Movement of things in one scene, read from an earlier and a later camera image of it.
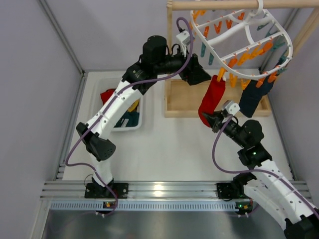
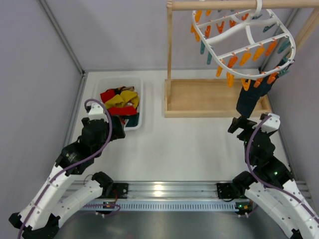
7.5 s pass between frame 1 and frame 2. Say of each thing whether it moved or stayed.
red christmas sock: moved
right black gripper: moved
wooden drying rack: stayed
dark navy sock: stayed
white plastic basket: stayed
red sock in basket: stayed
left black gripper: moved
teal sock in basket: stayed
